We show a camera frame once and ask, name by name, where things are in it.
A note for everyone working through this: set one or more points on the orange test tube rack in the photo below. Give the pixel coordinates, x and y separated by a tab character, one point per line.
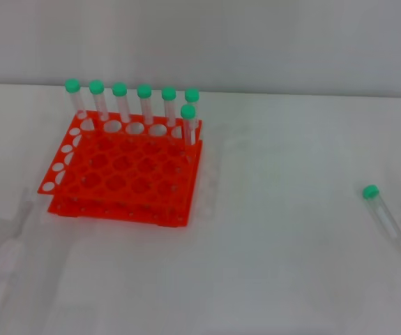
123	164

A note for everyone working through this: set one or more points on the green-capped clear test tube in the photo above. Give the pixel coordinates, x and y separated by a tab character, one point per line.
96	87
144	91
119	89
72	85
192	94
371	192
168	93
188	111

